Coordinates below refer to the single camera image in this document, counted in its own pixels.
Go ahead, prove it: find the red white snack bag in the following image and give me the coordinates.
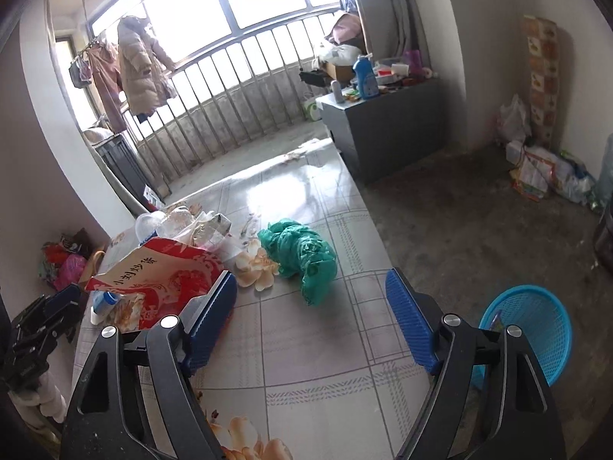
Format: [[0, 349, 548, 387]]
[[87, 237, 223, 332]]

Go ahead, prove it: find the green plastic bag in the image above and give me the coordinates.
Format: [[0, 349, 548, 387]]
[[258, 219, 338, 305]]

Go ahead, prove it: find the blue medicine box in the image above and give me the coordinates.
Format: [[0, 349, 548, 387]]
[[89, 291, 121, 326]]

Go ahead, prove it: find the clear plastic cup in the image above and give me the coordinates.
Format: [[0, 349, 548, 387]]
[[134, 211, 166, 244]]

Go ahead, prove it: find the blue mesh trash basket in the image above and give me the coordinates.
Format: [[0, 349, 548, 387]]
[[478, 284, 572, 386]]

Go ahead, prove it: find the pile of packaging trash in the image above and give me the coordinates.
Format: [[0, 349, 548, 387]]
[[505, 140, 597, 205]]

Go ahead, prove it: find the white gloved left hand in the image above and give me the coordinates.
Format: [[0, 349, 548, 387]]
[[8, 371, 67, 430]]

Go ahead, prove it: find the pile of bags on floor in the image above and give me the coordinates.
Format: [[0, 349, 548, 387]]
[[38, 228, 105, 292]]

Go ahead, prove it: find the grey cabinet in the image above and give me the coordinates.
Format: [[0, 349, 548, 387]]
[[316, 79, 447, 184]]

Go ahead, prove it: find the black rice cooker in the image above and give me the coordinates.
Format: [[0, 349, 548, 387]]
[[593, 208, 613, 272]]

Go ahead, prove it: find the white green paper bag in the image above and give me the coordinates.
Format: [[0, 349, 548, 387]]
[[302, 97, 322, 122]]

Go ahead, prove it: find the white plastic bag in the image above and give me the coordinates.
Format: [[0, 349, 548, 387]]
[[497, 94, 532, 143]]

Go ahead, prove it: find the metal balcony railing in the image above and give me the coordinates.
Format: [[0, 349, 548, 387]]
[[113, 5, 340, 183]]

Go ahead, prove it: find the empty blue water jug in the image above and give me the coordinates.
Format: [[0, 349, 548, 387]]
[[595, 134, 613, 207]]

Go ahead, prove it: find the blue detergent bottle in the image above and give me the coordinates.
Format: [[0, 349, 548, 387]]
[[353, 55, 379, 100]]

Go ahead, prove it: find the beige down jacket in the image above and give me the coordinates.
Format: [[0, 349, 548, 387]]
[[117, 16, 177, 123]]

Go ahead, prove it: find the purple cup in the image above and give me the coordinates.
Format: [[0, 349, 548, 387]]
[[403, 50, 423, 76]]

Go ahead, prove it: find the pink hanging garment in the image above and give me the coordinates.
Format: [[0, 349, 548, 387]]
[[86, 42, 127, 134]]

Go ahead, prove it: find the grey curtain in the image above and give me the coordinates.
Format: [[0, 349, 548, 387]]
[[356, 0, 428, 59]]

